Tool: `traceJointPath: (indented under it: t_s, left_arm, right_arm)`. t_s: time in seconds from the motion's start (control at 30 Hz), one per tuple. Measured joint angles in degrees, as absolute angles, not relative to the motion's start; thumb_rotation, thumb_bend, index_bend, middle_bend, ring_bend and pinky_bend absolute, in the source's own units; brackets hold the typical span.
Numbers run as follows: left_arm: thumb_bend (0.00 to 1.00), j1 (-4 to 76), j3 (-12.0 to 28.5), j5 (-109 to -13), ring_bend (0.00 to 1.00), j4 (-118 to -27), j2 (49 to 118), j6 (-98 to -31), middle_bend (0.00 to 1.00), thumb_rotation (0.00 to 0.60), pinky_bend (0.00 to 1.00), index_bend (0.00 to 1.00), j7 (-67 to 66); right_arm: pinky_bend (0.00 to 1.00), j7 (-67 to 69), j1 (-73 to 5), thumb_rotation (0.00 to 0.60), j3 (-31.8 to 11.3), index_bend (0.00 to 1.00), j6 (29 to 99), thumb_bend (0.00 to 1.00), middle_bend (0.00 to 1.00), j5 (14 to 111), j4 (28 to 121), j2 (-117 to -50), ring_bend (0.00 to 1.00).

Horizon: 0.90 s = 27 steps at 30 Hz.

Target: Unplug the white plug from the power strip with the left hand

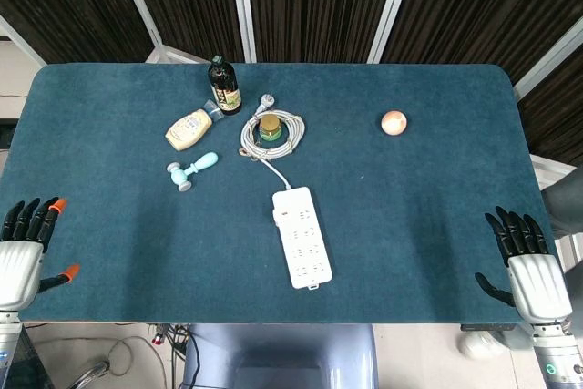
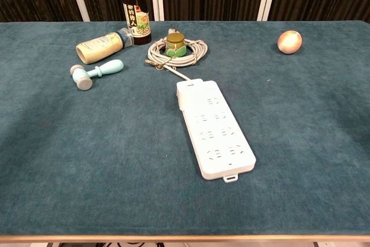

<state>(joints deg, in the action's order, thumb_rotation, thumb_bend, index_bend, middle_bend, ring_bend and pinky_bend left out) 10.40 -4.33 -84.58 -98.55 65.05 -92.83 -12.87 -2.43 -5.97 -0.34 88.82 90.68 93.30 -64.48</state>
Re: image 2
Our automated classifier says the small gold-lidded green jar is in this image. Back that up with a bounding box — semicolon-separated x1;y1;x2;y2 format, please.
165;32;186;57

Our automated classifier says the dark sauce bottle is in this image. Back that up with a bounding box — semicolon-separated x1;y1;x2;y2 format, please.
121;0;152;46

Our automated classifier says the pale round onion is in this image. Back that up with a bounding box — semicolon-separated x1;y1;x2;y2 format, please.
277;30;303;55

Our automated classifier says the cream squeeze sauce bottle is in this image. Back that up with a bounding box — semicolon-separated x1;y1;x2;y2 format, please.
76;28;134;65

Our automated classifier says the teal velvet table cloth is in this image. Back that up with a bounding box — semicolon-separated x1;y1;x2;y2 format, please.
0;20;370;236

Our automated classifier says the white cable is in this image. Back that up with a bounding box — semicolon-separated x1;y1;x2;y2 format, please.
145;27;209;82

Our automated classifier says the mint toy hammer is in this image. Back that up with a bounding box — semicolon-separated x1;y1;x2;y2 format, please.
70;59;125;91

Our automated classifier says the white power strip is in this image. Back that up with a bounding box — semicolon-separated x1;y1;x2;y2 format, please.
176;79;257;183

